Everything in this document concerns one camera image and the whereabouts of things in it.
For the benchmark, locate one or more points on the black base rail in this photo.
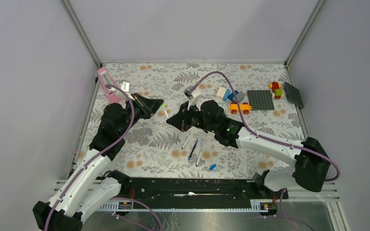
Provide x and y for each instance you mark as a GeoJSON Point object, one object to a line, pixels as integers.
{"type": "Point", "coordinates": [142, 189]}

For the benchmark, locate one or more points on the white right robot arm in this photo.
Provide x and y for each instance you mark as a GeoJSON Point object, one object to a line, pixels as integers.
{"type": "Point", "coordinates": [307, 161]}

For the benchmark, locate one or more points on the blue toy brick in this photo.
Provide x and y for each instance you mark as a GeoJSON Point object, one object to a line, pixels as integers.
{"type": "Point", "coordinates": [232, 95]}

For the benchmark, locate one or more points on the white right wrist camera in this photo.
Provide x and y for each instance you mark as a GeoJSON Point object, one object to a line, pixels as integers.
{"type": "Point", "coordinates": [192, 95]}

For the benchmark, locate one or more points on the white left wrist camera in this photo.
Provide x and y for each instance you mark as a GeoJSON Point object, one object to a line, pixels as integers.
{"type": "Point", "coordinates": [124, 86]}

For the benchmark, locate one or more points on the white pen green tip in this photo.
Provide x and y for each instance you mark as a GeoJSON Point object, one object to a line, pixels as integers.
{"type": "Point", "coordinates": [165, 110]}

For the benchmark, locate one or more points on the white pen dark tip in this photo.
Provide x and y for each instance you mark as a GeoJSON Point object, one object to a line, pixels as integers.
{"type": "Point", "coordinates": [198, 158]}

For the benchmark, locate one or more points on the floral table mat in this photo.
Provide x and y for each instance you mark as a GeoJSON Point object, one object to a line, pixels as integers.
{"type": "Point", "coordinates": [153, 148]}

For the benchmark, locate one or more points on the dark grey lego plate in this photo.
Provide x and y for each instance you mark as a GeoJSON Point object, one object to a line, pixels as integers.
{"type": "Point", "coordinates": [293, 95]}

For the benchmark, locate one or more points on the orange toy car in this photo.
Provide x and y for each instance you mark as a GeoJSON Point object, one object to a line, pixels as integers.
{"type": "Point", "coordinates": [245, 108]}

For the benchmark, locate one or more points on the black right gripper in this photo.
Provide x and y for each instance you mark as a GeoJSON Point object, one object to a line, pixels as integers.
{"type": "Point", "coordinates": [180, 120]}

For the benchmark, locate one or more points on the white and blue brick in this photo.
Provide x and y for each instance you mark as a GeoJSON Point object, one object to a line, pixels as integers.
{"type": "Point", "coordinates": [222, 94]}

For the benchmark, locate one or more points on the blue gel pen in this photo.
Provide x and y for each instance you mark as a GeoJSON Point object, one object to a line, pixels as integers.
{"type": "Point", "coordinates": [193, 149]}

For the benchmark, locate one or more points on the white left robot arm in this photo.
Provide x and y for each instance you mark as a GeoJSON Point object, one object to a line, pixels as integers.
{"type": "Point", "coordinates": [73, 204]}

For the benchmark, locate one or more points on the grey lego baseplate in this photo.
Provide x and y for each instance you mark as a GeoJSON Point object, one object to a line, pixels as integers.
{"type": "Point", "coordinates": [260, 100]}

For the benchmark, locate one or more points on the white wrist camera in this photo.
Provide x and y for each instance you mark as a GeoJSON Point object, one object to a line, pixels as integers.
{"type": "Point", "coordinates": [124, 86]}
{"type": "Point", "coordinates": [192, 95]}

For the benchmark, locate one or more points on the grey toy brick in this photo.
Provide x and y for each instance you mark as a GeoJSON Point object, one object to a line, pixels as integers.
{"type": "Point", "coordinates": [239, 97]}

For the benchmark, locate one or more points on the red yellow green brick stack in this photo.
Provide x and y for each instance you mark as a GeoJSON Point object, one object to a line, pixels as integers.
{"type": "Point", "coordinates": [276, 89]}

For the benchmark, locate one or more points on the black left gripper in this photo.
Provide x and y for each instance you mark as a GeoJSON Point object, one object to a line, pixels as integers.
{"type": "Point", "coordinates": [148, 106]}

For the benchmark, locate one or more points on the white cable duct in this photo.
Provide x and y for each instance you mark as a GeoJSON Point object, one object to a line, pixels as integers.
{"type": "Point", "coordinates": [181, 204]}

